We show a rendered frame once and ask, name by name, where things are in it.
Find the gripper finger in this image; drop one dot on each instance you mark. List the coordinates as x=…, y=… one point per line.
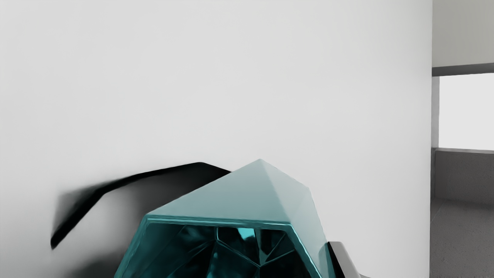
x=344, y=261

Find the teal faceted mug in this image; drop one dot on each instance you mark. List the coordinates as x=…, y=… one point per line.
x=247, y=197

